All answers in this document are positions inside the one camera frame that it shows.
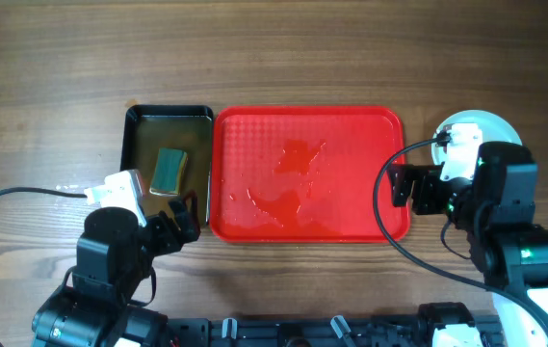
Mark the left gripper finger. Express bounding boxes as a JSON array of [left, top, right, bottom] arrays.
[[169, 197, 201, 241], [184, 190, 207, 227]]

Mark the green yellow sponge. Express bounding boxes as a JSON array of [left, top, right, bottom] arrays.
[[149, 148, 188, 196]]

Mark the white plate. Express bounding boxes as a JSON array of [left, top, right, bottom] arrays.
[[435, 110, 523, 145]]

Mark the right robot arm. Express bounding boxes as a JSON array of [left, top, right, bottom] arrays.
[[374, 142, 548, 346]]

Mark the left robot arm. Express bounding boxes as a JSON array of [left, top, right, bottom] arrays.
[[32, 192, 201, 347]]

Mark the black water tray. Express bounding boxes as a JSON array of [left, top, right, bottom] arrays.
[[119, 104, 214, 226]]

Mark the red plastic tray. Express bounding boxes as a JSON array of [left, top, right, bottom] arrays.
[[209, 106, 410, 243]]

